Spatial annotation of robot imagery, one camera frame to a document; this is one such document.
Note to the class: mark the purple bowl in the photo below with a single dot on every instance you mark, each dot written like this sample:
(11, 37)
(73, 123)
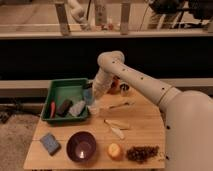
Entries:
(81, 147)

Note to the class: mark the blue sponge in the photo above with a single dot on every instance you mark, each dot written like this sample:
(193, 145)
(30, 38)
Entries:
(50, 143)

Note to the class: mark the white cup blue inside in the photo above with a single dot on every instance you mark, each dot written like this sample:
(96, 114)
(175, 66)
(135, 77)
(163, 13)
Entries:
(88, 96)

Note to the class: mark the orange fruit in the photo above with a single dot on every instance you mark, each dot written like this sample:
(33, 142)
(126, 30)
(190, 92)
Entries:
(114, 151)

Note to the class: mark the grey cloth in tray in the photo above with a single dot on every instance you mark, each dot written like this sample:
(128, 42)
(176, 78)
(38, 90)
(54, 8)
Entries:
(77, 108)

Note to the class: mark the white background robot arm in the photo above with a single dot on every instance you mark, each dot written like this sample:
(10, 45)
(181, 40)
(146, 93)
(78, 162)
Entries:
(77, 12)

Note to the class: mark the dark brush block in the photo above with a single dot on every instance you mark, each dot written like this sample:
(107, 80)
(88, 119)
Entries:
(63, 108)

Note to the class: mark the green plastic tray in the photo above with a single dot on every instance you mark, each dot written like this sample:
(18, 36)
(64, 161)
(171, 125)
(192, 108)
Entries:
(63, 94)

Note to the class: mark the red-brown pan with handle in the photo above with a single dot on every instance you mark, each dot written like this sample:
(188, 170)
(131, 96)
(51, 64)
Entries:
(114, 86)

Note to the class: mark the bunch of dark grapes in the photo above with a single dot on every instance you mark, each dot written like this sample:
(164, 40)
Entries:
(141, 154)

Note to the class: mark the red marker in tray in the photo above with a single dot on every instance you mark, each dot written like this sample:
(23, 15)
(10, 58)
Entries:
(53, 108)

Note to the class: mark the wooden knife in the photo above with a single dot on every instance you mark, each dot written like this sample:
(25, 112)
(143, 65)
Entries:
(118, 124)

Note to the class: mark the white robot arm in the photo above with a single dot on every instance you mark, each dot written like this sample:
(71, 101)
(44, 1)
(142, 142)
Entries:
(189, 114)

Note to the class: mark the wooden spoon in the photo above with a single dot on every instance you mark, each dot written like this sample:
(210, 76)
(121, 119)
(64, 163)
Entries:
(121, 104)

